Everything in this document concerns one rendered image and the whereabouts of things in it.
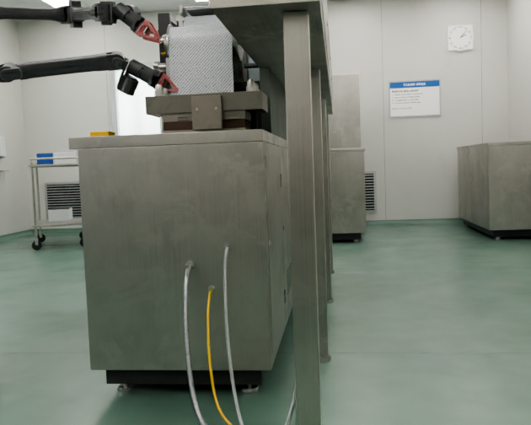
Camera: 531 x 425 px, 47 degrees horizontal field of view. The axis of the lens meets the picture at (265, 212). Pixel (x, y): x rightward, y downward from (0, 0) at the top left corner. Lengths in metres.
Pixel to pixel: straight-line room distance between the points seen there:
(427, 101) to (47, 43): 4.96
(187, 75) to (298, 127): 0.93
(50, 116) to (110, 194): 6.60
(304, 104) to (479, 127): 6.58
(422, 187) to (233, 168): 5.99
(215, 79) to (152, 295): 0.81
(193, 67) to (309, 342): 1.19
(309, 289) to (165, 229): 0.72
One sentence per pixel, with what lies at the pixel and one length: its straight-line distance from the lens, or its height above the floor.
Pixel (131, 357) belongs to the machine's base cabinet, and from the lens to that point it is 2.20.
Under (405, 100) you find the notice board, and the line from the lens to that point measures 7.87.
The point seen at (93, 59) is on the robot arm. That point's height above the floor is 1.19.
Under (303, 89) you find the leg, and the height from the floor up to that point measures 0.96.
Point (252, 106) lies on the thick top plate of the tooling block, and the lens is 2.07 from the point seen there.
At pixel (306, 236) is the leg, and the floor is 0.61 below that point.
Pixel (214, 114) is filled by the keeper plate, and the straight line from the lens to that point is 2.07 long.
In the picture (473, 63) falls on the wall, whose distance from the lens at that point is 8.06.
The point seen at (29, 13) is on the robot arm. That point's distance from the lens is 2.90.
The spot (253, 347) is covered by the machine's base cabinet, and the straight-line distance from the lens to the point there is 2.09.
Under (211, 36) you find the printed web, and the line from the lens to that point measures 2.33.
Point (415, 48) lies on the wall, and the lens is 7.98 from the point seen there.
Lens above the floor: 0.78
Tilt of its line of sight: 4 degrees down
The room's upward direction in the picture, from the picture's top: 2 degrees counter-clockwise
